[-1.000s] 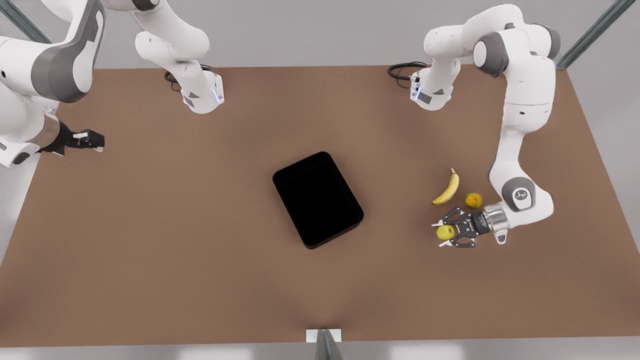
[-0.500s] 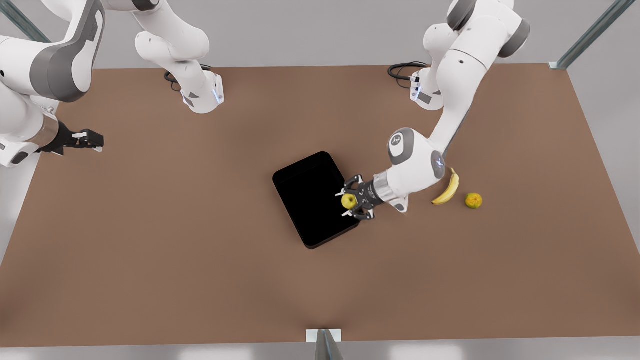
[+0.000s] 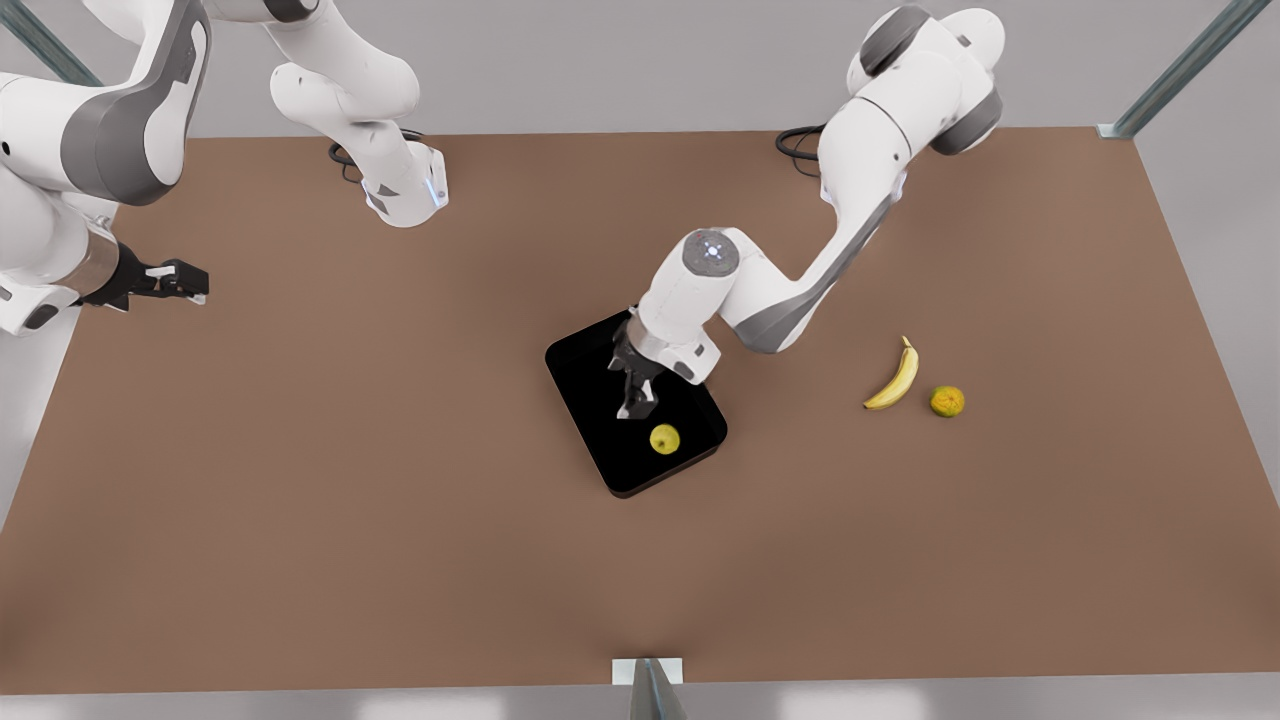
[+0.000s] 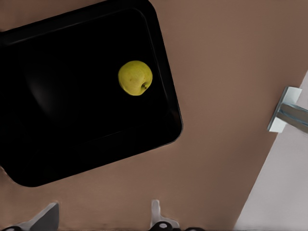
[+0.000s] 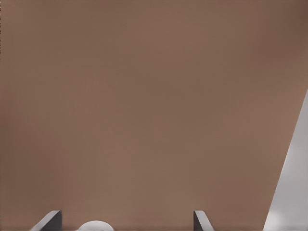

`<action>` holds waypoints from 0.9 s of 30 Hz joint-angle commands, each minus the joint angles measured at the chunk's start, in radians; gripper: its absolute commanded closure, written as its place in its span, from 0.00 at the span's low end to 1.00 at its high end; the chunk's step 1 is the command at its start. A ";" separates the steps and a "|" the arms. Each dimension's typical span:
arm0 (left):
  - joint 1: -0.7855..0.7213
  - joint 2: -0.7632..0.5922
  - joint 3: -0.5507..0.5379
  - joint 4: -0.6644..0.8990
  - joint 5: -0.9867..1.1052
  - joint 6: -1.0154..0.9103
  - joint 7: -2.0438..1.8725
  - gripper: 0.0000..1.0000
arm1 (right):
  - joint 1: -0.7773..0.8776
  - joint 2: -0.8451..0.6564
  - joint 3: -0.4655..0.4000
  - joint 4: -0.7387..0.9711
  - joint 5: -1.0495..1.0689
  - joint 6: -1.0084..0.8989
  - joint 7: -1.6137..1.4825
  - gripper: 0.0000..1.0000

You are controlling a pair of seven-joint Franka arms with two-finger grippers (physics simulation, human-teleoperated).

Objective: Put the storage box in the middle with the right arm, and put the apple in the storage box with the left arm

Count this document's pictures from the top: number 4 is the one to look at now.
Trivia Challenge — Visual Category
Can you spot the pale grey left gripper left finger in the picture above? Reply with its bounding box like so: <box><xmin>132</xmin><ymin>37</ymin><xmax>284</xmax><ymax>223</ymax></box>
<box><xmin>1</xmin><ymin>202</ymin><xmax>60</xmax><ymax>231</ymax></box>

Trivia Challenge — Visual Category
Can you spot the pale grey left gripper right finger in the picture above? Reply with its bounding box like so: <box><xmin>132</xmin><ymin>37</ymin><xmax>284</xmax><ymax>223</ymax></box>
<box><xmin>148</xmin><ymin>199</ymin><xmax>180</xmax><ymax>231</ymax></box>

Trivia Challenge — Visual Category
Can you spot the yellow-green apple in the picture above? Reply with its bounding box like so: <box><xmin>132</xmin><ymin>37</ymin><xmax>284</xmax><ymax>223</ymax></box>
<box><xmin>117</xmin><ymin>60</ymin><xmax>154</xmax><ymax>97</ymax></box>

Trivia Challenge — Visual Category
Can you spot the black rectangular tray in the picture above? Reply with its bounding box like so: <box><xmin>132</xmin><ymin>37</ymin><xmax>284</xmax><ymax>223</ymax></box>
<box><xmin>0</xmin><ymin>0</ymin><xmax>184</xmax><ymax>188</ymax></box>

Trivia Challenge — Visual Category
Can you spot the silver frame post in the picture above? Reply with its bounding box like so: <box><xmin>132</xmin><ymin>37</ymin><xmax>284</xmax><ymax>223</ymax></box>
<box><xmin>267</xmin><ymin>86</ymin><xmax>308</xmax><ymax>134</ymax></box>

